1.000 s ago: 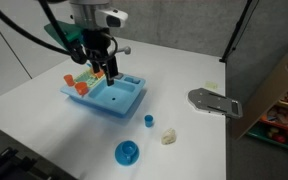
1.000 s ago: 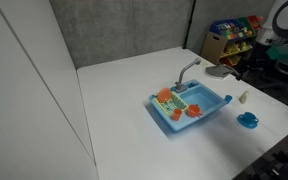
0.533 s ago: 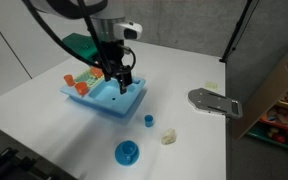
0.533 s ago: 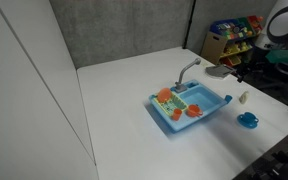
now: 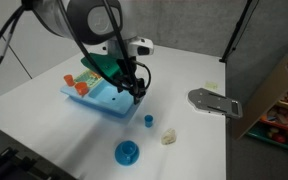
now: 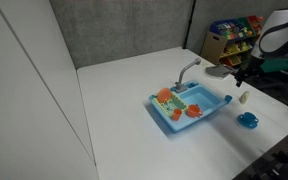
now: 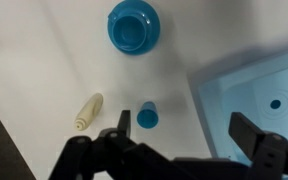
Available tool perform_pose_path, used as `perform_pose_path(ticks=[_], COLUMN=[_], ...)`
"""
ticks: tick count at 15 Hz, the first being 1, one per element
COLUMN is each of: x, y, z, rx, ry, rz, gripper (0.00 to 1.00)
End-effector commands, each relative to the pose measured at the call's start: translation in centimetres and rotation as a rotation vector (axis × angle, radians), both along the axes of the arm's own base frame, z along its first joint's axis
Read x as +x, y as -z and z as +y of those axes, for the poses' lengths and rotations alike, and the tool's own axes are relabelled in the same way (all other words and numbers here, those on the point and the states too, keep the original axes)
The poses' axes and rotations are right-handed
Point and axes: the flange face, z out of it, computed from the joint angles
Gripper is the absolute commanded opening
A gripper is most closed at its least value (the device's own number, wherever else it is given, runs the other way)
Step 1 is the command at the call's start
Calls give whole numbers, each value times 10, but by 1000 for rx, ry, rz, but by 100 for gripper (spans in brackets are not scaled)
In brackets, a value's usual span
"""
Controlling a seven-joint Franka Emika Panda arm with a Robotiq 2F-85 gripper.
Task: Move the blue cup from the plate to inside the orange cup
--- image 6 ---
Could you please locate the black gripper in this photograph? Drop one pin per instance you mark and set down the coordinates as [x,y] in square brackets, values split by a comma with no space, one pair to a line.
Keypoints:
[250,71]

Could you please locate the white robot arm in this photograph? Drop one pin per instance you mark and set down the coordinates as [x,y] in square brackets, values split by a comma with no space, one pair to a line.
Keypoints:
[279,33]

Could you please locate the small blue cup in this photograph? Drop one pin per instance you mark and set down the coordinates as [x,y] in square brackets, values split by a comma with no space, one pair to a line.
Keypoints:
[228,98]

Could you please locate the blue plate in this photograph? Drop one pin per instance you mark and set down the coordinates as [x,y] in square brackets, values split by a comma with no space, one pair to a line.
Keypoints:
[245,123]

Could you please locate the small orange cup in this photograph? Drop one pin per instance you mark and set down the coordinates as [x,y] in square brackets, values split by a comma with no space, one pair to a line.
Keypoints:
[176,114]

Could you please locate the orange plate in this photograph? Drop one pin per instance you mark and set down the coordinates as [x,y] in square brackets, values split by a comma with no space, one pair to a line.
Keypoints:
[164,95]

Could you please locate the toy storage shelf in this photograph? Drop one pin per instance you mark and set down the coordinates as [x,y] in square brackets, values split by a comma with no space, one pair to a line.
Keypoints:
[232,40]

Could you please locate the light blue toy sink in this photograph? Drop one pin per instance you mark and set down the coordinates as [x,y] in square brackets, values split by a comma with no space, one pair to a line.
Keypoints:
[200,98]

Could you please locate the grey toy faucet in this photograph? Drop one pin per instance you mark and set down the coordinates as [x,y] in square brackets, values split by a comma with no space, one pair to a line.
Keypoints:
[184,71]

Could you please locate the black tripod stand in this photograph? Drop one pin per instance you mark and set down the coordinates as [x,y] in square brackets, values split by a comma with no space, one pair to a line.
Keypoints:
[189,23]

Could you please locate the yellow dish rack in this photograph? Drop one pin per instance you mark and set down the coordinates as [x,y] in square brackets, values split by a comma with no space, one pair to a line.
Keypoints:
[175,104]

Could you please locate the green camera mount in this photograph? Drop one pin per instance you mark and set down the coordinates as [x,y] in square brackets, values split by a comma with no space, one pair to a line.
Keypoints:
[279,65]

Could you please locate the black equipment frame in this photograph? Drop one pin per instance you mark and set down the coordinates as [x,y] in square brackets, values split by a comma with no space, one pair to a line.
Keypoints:
[284,161]

